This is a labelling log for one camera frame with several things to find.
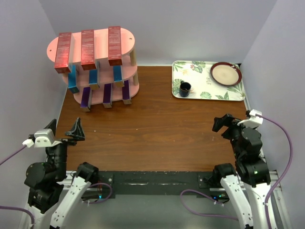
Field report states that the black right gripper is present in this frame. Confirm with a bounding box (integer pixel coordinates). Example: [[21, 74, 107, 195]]
[[212, 113, 246, 158]]

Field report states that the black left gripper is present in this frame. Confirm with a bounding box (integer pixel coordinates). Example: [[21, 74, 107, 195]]
[[44, 116, 84, 178]]

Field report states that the blue toothpaste box front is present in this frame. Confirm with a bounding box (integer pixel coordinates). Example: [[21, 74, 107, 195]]
[[68, 65, 80, 94]]

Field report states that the blue toothpaste box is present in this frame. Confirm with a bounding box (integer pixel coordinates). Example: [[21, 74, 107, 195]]
[[68, 65, 80, 94], [113, 65, 124, 87], [89, 69, 100, 90]]

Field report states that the silver purple toothpaste box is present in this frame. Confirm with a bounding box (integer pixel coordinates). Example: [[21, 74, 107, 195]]
[[102, 83, 112, 108]]

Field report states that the red toothpaste box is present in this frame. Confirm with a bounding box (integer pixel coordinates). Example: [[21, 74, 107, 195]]
[[54, 32, 74, 73], [108, 26, 122, 66], [81, 30, 97, 71]]

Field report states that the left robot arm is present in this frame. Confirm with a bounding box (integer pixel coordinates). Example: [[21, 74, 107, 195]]
[[23, 118, 99, 229]]

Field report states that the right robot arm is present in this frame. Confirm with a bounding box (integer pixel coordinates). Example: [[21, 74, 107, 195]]
[[211, 110, 276, 229]]

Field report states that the pink three-tier shelf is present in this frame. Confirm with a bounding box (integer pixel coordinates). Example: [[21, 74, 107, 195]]
[[47, 28, 140, 105]]

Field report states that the red rimmed beige plate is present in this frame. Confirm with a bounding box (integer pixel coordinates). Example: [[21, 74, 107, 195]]
[[210, 62, 242, 86]]

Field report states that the dark blue mug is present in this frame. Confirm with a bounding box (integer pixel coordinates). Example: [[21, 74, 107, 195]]
[[179, 81, 191, 98]]

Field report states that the floral serving tray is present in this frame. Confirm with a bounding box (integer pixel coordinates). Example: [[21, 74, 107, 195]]
[[172, 61, 245, 101]]

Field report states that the black base mat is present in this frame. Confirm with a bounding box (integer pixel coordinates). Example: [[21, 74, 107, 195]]
[[98, 171, 229, 200]]

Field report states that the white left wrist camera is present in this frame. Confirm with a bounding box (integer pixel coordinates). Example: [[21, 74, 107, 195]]
[[22, 128, 62, 148]]

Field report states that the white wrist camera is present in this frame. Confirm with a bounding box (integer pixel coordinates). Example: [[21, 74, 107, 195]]
[[22, 128, 62, 148], [237, 109, 263, 129]]

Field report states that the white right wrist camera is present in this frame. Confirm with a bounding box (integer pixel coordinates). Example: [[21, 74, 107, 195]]
[[237, 109, 263, 129]]

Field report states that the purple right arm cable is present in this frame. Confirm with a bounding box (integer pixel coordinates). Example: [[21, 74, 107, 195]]
[[259, 116, 294, 229]]

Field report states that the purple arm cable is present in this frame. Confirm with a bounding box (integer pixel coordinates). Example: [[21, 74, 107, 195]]
[[259, 116, 294, 229], [0, 144, 36, 229]]

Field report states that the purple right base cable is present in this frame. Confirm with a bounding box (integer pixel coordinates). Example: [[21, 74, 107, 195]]
[[180, 189, 240, 221]]

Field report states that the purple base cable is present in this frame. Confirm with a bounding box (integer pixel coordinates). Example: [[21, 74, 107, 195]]
[[180, 189, 240, 221], [82, 183, 113, 205]]

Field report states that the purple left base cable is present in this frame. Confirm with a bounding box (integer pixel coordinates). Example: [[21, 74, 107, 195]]
[[82, 183, 113, 205]]

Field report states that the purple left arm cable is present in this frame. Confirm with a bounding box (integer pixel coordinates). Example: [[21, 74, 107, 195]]
[[0, 144, 36, 229]]

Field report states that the aluminium frame rail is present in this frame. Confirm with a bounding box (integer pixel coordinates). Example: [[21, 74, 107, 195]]
[[271, 183, 293, 229]]

